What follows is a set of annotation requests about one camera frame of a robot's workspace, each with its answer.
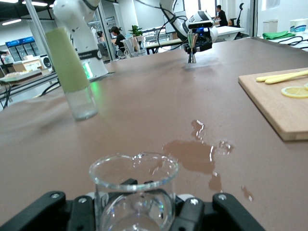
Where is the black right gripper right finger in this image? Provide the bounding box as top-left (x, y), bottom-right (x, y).
top-left (175, 192), bottom-right (265, 231)

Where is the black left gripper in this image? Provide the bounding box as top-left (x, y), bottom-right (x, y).
top-left (184, 31), bottom-right (213, 53)

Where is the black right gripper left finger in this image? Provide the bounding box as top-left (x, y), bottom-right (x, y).
top-left (0, 191), bottom-right (96, 231)

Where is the steel double cone jigger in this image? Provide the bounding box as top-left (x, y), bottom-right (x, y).
top-left (186, 33), bottom-right (199, 64)

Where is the clear glass beaker cup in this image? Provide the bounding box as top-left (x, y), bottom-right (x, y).
top-left (89, 152), bottom-right (180, 231)

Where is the white paper cup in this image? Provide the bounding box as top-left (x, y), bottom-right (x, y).
top-left (289, 19), bottom-right (301, 33)
top-left (295, 18), bottom-right (308, 34)

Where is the person in black shirt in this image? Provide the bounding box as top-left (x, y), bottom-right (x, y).
top-left (215, 4), bottom-right (229, 27)

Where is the black office chair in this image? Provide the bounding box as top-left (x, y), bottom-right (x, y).
top-left (230, 2), bottom-right (245, 27)

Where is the green potted plant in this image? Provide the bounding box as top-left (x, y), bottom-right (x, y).
top-left (128, 25), bottom-right (143, 38)

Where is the white mesh chair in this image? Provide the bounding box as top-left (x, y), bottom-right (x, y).
top-left (119, 36), bottom-right (146, 59)

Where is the liquid spill puddle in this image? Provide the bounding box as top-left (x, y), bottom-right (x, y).
top-left (163, 119), bottom-right (254, 202)

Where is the brown table cover sheet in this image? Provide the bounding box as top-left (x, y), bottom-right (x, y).
top-left (0, 37), bottom-right (308, 231)

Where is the seated person black cap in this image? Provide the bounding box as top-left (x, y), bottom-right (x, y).
top-left (108, 26), bottom-right (127, 60)

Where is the yellow plastic knife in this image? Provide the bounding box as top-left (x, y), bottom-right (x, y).
top-left (256, 70), bottom-right (308, 82)

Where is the white bin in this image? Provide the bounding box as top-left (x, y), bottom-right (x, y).
top-left (262, 19), bottom-right (279, 35)

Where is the green cloth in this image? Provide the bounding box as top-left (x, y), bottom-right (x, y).
top-left (262, 30), bottom-right (297, 41)

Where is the wooden cutting board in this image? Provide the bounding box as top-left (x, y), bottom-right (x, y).
top-left (238, 68), bottom-right (308, 141)

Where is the lemon slice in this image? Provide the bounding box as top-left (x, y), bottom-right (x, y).
top-left (281, 86), bottom-right (308, 99)

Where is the green sleeved glass bottle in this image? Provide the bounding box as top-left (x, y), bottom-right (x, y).
top-left (45, 26), bottom-right (99, 121)

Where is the glass door drinks fridge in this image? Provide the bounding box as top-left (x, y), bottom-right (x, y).
top-left (5, 36), bottom-right (40, 62)

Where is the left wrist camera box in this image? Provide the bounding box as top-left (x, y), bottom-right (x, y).
top-left (188, 20), bottom-right (216, 33)

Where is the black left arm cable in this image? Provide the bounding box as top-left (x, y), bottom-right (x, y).
top-left (134, 0), bottom-right (192, 51)

